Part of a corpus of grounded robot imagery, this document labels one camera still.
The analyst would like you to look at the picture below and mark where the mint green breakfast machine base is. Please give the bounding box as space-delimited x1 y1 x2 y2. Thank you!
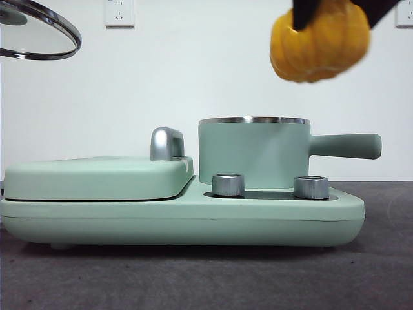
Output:
0 176 367 251

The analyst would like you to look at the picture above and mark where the silver control knob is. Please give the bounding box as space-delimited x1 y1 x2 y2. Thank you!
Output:
293 175 329 199
211 173 245 197

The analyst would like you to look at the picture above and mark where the white wall socket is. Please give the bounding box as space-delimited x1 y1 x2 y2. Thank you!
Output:
395 0 413 28
104 0 135 28

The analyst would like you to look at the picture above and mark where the yellow toy pumpkin green stem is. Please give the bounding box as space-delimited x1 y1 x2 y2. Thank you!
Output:
270 0 371 84

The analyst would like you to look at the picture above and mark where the mint green pot with handle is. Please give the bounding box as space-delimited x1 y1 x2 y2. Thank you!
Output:
197 115 383 191

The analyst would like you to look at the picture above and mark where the glass lid with green knob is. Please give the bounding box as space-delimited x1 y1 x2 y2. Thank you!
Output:
0 0 83 61

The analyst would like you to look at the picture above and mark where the green grill cover silver handle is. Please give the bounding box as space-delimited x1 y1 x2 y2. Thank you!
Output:
3 127 194 202

